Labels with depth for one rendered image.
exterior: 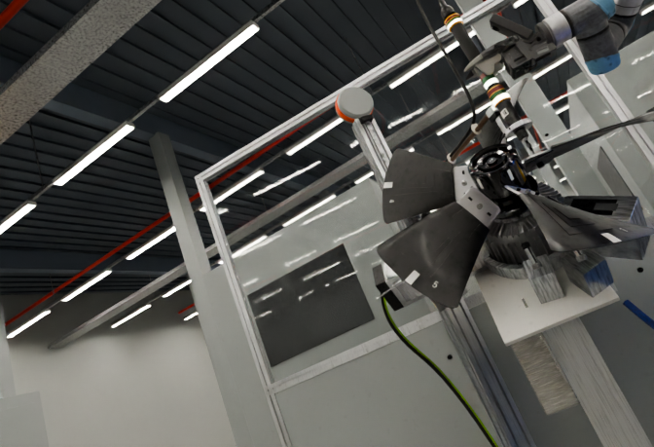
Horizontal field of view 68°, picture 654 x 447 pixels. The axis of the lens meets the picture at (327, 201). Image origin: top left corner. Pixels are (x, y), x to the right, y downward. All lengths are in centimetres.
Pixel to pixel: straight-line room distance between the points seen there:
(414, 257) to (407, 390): 95
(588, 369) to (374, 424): 98
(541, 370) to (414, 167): 64
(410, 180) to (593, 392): 67
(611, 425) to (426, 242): 57
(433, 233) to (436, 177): 23
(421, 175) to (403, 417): 102
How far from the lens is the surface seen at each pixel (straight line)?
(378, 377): 203
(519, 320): 125
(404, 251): 114
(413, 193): 137
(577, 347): 132
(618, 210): 122
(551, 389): 150
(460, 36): 140
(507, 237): 126
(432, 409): 200
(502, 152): 123
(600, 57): 142
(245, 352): 382
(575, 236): 101
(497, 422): 183
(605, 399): 133
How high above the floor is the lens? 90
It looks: 19 degrees up
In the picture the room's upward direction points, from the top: 23 degrees counter-clockwise
